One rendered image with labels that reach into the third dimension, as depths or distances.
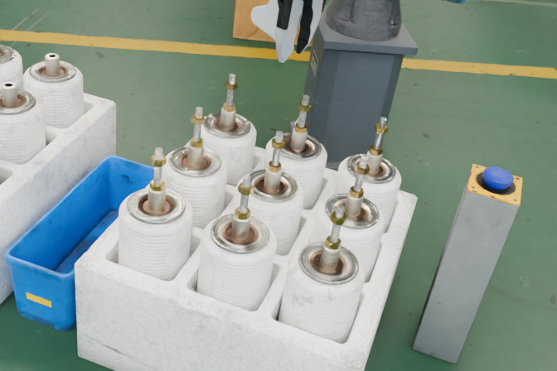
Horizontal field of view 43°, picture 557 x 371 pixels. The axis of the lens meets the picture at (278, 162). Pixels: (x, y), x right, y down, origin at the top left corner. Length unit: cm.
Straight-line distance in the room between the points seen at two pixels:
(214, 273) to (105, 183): 43
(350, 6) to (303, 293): 68
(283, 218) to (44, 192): 40
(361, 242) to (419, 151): 72
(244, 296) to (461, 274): 32
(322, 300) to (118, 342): 31
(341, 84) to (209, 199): 49
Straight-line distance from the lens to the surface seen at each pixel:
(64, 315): 110
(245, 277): 89
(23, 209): 113
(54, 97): 122
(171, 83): 176
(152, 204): 92
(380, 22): 137
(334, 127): 144
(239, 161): 110
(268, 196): 97
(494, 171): 99
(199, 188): 99
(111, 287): 95
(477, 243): 102
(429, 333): 113
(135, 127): 157
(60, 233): 119
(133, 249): 93
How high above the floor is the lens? 83
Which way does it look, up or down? 33 degrees down
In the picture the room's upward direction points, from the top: 9 degrees clockwise
